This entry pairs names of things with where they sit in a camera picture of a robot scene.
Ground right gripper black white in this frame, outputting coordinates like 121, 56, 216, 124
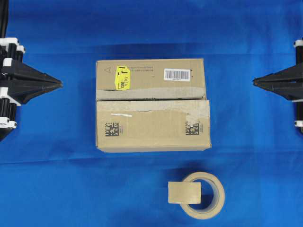
252, 37, 303, 128

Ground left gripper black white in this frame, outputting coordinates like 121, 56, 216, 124
0, 37, 63, 129

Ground beige packing tape roll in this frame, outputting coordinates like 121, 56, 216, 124
168, 172, 225, 220

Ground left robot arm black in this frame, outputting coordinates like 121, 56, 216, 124
0, 0, 63, 132

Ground brown cardboard box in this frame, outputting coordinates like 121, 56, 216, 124
96, 58, 212, 153

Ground blue table cloth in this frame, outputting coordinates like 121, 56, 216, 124
0, 0, 303, 227

